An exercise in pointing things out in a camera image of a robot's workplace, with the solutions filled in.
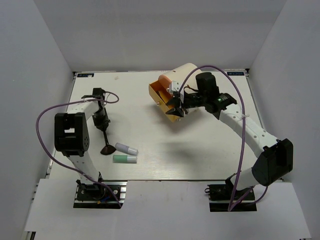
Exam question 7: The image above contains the yellow organizer drawer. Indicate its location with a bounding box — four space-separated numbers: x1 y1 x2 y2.
148 80 180 122

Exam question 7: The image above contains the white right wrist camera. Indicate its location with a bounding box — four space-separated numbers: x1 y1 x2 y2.
167 81 181 95

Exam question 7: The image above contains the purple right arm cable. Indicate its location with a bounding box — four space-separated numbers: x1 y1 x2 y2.
181 64 270 212

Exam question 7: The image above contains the green white cosmetic tube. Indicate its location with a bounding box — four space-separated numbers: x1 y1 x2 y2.
112 155 138 164

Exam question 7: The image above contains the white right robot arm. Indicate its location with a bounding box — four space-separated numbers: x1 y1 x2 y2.
167 72 294 200

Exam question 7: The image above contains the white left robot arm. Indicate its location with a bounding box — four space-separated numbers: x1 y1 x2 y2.
54 88 114 200

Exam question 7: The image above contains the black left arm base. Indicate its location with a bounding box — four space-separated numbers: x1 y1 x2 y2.
73 180 127 209

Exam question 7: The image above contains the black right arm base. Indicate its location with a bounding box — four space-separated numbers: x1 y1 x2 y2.
204 181 257 213

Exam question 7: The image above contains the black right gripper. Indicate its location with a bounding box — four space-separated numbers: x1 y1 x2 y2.
165 92 207 118

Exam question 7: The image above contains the black fan makeup brush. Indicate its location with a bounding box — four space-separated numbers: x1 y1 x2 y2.
100 143 116 156

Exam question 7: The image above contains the cream round drawer organizer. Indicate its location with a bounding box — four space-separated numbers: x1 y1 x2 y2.
158 62 201 118

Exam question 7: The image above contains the lilac white cosmetic tube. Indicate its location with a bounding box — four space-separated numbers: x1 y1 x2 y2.
115 142 139 156

